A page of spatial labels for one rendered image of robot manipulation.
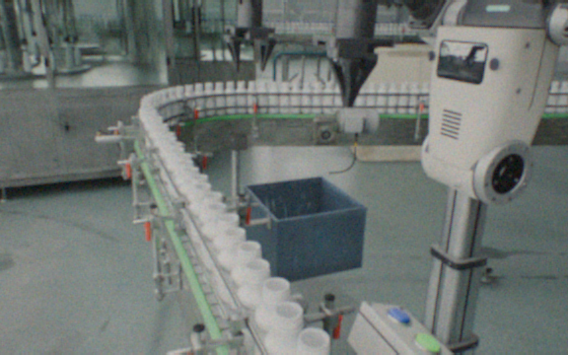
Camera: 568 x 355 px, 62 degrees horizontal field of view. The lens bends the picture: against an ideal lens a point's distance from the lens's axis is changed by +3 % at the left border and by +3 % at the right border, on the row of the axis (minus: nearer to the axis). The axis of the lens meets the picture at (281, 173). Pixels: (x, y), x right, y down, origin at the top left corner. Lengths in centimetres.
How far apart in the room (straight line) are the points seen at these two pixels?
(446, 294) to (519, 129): 46
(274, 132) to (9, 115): 229
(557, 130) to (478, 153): 198
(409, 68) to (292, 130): 268
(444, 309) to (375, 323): 67
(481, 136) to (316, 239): 60
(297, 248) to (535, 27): 84
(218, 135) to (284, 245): 120
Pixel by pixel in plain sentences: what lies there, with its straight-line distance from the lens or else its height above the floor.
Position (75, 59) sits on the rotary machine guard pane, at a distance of 409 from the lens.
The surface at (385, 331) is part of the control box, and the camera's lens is 69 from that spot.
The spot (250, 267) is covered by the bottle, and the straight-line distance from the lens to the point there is 73.
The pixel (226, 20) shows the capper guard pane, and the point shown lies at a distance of 621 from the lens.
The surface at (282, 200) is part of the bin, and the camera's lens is 170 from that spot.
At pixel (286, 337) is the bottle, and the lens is 63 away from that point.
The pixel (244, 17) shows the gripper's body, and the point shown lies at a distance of 108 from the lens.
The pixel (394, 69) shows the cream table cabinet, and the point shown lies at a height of 98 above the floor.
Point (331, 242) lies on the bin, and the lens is 148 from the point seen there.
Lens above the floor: 153
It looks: 19 degrees down
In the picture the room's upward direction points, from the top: 1 degrees clockwise
